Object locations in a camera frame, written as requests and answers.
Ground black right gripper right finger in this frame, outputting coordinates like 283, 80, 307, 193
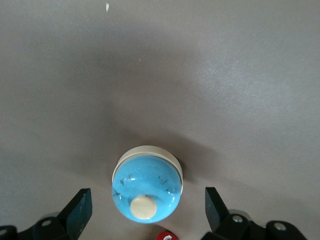
201, 186, 309, 240

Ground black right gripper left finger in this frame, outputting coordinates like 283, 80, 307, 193
0, 188, 93, 240

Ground blue bell with cream button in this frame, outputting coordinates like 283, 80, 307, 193
111, 145, 185, 224

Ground red yellow emergency stop button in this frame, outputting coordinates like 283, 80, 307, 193
155, 231, 179, 240

